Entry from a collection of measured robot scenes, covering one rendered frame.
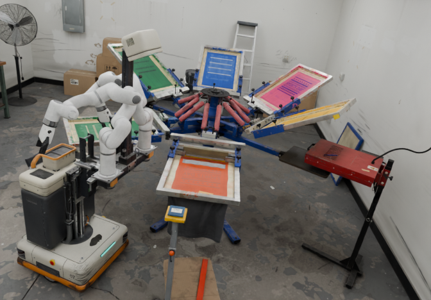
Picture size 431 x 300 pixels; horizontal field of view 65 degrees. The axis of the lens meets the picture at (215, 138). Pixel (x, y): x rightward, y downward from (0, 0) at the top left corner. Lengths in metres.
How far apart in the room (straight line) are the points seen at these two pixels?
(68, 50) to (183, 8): 2.46
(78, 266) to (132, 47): 1.70
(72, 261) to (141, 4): 5.07
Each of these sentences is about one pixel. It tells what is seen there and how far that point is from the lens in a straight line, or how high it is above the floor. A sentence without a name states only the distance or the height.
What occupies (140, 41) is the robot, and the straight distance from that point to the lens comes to 2.03.
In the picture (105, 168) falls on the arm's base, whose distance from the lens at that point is 2.24.
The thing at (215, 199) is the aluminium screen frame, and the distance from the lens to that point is 2.39.
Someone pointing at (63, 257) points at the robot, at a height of 0.28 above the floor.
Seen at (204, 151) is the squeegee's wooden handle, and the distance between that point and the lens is 2.86.
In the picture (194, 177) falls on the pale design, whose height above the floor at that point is 0.96.
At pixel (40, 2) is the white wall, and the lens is 7.64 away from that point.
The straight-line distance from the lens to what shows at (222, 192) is 2.52.
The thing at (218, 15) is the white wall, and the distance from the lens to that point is 6.73.
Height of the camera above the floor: 2.33
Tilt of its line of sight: 24 degrees down
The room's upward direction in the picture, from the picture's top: 8 degrees clockwise
